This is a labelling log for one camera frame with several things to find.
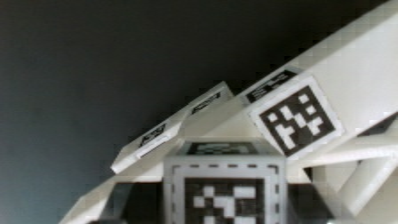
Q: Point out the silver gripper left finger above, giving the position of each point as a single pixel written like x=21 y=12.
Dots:
x=134 y=205

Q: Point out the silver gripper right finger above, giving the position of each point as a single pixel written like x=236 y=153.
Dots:
x=310 y=209

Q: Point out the small white marker cube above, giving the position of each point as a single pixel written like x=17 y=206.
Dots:
x=225 y=183

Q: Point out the white chair leg block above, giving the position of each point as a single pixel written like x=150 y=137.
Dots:
x=165 y=131

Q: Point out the white chair back piece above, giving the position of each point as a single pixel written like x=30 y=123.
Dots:
x=321 y=110

